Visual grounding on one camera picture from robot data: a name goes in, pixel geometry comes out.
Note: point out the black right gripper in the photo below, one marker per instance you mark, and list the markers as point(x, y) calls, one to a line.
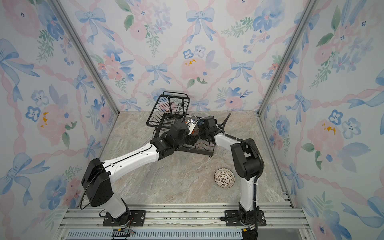
point(201, 127)

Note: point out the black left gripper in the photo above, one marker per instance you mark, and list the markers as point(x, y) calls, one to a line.
point(192, 139)

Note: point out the black wire dish rack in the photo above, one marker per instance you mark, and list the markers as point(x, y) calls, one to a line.
point(169, 108)

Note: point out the white brown lattice bowl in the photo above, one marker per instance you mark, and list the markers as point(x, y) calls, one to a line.
point(224, 178)

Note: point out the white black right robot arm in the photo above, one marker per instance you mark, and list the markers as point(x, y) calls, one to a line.
point(248, 163)

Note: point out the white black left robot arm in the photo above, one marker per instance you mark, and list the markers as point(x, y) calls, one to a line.
point(99, 176)

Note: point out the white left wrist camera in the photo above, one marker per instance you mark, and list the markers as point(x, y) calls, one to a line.
point(191, 121)

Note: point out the aluminium front rail frame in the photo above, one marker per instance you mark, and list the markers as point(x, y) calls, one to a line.
point(188, 222)

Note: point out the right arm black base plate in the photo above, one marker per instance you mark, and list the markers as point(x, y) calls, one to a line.
point(232, 218)

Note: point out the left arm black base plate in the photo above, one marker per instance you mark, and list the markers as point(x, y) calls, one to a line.
point(133, 218)

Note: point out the right aluminium corner post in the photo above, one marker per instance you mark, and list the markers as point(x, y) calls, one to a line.
point(291, 47)

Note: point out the aluminium corner post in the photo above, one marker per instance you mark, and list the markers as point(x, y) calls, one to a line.
point(85, 56)
point(291, 47)

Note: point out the left aluminium corner post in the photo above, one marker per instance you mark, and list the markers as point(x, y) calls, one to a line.
point(85, 56)

